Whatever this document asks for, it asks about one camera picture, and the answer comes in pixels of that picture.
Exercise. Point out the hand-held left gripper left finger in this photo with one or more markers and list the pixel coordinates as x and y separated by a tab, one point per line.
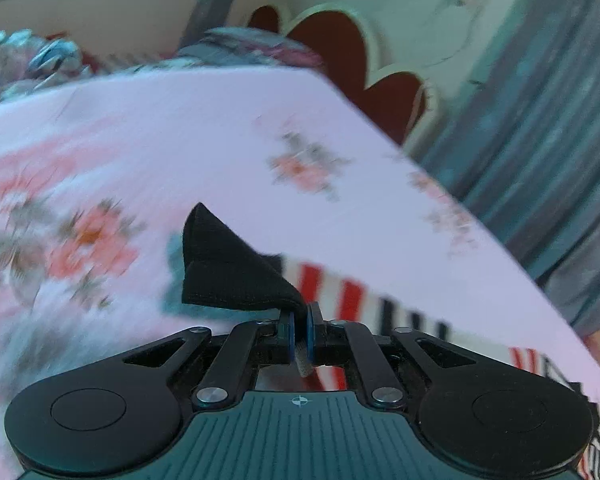
291	336

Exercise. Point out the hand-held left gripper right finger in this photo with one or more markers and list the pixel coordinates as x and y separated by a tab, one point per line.
310	332

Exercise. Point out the striped knit sweater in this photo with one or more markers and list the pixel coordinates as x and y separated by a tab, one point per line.
220	265

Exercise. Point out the floral bed sheet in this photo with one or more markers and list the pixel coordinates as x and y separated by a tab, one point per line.
180	135

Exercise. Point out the red cream-edged headboard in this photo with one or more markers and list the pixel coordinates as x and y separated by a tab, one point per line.
340	45

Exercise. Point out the pink floral pillow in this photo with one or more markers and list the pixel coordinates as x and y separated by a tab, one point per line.
260	47

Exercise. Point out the blue curtain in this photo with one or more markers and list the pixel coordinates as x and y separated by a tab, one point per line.
530	135

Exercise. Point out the crumpled floral blanket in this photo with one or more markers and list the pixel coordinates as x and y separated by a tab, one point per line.
25	60

